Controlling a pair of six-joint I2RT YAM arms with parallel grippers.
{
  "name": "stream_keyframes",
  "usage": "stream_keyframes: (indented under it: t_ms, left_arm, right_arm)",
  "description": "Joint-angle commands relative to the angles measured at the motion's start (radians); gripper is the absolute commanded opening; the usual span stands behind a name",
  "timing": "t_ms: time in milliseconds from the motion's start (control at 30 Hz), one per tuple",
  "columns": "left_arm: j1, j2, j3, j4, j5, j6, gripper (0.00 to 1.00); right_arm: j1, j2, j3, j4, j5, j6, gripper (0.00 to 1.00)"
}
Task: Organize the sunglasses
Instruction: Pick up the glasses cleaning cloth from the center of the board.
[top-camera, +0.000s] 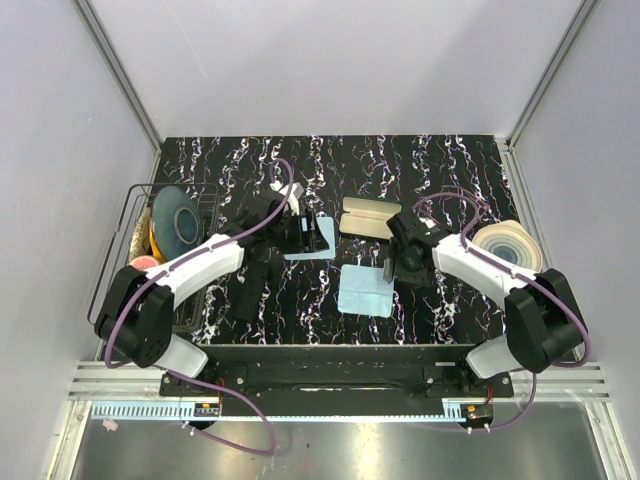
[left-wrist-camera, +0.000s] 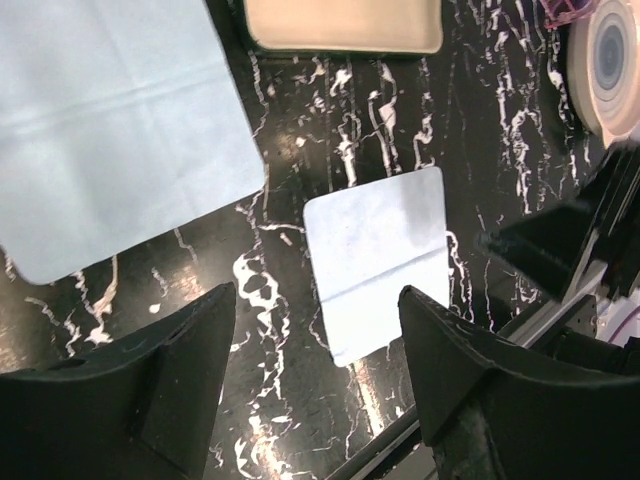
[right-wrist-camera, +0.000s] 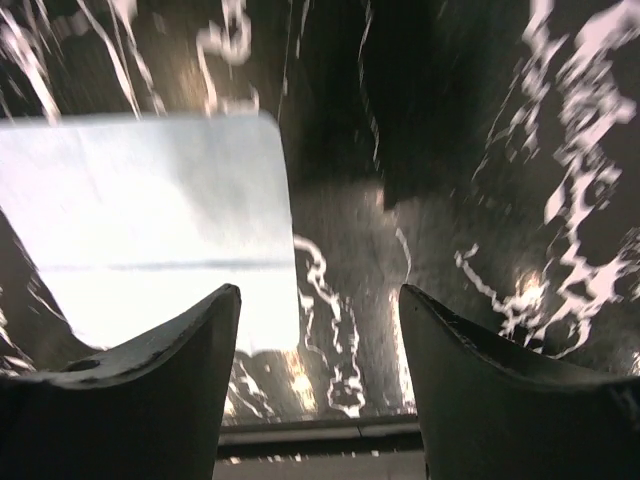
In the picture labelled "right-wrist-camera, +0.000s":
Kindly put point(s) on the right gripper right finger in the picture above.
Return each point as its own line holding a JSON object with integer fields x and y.
{"x": 489, "y": 408}

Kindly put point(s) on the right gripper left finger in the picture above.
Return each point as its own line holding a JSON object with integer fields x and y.
{"x": 150, "y": 408}

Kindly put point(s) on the light blue cloth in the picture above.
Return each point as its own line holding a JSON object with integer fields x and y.
{"x": 131, "y": 222}

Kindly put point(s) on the black glasses case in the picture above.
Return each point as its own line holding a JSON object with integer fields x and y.
{"x": 426, "y": 73}

